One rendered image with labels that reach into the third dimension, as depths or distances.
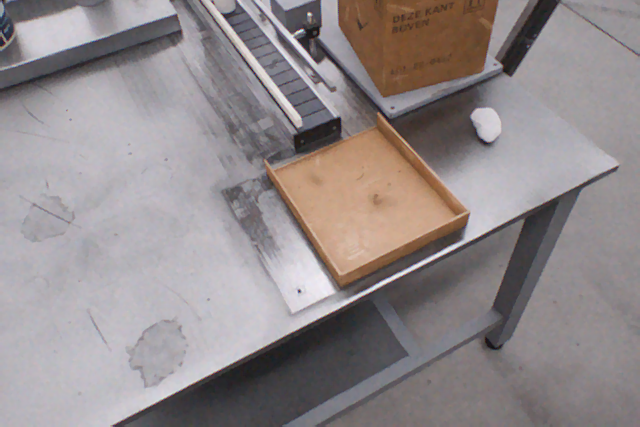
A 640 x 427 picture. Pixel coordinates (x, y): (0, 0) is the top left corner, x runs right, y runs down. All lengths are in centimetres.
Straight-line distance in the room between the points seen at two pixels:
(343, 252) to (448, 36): 50
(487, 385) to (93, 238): 120
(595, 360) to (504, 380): 28
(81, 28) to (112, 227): 62
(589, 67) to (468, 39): 168
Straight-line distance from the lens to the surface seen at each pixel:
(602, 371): 192
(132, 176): 118
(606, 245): 216
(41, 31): 159
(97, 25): 155
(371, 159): 111
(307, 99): 118
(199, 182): 112
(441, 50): 121
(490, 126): 117
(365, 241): 98
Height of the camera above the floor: 164
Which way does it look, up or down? 50 degrees down
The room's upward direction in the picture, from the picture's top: 5 degrees counter-clockwise
